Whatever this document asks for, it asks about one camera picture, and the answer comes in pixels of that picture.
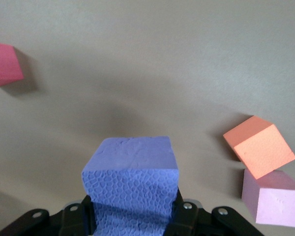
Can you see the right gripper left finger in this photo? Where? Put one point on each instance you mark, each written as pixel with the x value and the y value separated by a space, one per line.
pixel 71 221

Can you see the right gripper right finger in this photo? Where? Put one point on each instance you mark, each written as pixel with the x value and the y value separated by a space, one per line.
pixel 186 221

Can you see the purple foam block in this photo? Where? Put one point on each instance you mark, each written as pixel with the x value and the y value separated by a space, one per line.
pixel 130 177

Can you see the orange foam block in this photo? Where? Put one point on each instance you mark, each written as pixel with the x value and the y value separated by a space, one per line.
pixel 260 150

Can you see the magenta red foam block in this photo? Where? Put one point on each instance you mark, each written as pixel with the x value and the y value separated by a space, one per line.
pixel 5 65

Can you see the light pink foam block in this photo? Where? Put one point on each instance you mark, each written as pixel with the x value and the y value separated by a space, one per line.
pixel 275 204

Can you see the table cover mat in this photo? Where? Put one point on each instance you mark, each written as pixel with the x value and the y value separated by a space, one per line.
pixel 147 61

